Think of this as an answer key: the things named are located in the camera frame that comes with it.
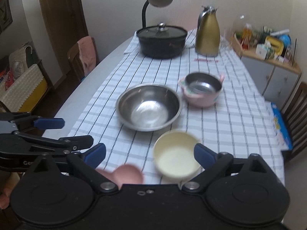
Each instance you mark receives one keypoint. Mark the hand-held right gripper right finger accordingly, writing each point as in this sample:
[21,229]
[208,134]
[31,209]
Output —
[203,155]

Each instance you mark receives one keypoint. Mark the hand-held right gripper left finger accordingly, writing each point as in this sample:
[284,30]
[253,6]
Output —
[96,153]

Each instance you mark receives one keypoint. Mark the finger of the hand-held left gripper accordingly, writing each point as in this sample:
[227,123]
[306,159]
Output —
[79,142]
[49,123]

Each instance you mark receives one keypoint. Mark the cream bowl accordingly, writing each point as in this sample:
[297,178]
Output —
[175,158]

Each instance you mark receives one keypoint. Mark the pink divided plate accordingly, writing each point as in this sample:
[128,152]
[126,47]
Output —
[129,175]

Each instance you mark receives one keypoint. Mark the large steel bowl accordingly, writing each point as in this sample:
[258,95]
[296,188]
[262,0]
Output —
[148,110]

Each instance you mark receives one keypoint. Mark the small steel bowl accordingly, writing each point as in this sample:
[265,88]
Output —
[203,86]

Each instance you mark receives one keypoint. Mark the person's left hand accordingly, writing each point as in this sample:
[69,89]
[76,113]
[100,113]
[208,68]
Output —
[4,197]

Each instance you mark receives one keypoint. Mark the yellow armchair with lace cover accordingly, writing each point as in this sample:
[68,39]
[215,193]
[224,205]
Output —
[24,91]

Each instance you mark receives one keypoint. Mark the checked white tablecloth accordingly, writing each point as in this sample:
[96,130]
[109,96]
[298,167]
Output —
[239,124]

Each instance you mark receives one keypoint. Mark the brown wooden chair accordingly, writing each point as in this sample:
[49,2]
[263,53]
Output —
[297,105]
[72,60]

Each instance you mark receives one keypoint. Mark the beige quilted bag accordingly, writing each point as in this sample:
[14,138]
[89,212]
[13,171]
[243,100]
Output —
[20,60]

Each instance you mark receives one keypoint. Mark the pink towel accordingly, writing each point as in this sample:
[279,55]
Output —
[87,52]

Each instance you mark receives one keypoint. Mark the blue printed box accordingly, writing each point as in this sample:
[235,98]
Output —
[280,124]

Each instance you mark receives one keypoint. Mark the red pen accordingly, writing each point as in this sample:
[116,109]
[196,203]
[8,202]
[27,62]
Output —
[206,60]

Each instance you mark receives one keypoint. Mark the brown door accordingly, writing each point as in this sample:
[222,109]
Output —
[62,24]

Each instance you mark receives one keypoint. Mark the grey drawer cabinet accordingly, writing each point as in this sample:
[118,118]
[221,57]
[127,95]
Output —
[275,76]

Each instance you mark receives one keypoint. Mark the light wooden stand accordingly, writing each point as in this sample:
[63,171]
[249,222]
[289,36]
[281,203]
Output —
[236,45]

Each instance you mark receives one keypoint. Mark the black cooking pot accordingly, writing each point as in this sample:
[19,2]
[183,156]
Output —
[160,48]

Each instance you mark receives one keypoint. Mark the clear glass cup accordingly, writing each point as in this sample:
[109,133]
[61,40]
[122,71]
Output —
[226,40]

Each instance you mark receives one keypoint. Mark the white tissue box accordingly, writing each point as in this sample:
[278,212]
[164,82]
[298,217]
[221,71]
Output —
[261,52]

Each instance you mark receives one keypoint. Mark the gold thermos jug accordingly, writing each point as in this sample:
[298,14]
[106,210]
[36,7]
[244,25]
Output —
[207,36]

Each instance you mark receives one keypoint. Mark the orange bottle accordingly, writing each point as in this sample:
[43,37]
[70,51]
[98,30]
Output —
[247,33]

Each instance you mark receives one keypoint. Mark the glass pot lid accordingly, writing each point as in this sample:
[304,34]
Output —
[148,33]

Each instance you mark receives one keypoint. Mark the yellow box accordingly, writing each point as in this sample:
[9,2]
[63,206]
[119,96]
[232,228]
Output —
[274,45]

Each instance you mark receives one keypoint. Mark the glass dome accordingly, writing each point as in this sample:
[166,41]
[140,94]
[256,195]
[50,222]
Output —
[237,24]

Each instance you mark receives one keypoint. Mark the white tube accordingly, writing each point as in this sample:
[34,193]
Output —
[279,32]

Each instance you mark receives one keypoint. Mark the dark wall picture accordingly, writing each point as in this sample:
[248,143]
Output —
[6,9]

